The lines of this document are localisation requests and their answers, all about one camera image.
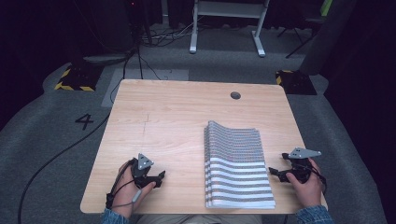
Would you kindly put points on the person's left hand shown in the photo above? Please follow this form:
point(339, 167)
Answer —
point(127, 189)

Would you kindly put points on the grey curtain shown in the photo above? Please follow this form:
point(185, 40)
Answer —
point(327, 37)

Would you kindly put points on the black chair base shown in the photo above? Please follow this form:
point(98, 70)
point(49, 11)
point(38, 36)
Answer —
point(300, 34)

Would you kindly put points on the person's right hand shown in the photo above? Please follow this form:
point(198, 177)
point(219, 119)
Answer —
point(306, 189)

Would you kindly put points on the green panel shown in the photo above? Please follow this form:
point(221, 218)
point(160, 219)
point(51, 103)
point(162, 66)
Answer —
point(326, 6)

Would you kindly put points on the white metal desk frame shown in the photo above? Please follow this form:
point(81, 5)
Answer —
point(229, 9)

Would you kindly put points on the grey white striped folded cloth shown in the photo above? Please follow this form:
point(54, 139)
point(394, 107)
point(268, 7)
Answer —
point(236, 168)

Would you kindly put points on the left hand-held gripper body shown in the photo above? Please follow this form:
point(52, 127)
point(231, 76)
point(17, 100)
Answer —
point(141, 169)

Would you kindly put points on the black yellow striped base plate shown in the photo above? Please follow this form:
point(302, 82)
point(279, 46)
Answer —
point(295, 82)
point(79, 77)

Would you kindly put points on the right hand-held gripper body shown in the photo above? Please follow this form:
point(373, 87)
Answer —
point(301, 166)

